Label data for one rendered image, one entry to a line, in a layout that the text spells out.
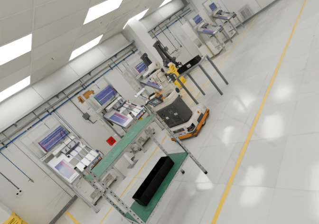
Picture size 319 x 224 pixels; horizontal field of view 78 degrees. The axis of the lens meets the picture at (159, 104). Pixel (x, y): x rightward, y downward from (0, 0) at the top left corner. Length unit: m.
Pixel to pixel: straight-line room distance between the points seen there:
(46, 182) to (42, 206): 0.53
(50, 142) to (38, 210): 2.07
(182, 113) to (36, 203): 4.18
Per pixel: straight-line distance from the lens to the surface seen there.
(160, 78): 3.50
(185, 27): 8.25
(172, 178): 2.21
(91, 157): 4.13
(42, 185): 5.93
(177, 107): 3.22
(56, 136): 4.46
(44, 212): 6.01
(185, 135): 3.43
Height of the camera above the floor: 1.39
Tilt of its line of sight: 10 degrees down
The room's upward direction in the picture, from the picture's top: 40 degrees counter-clockwise
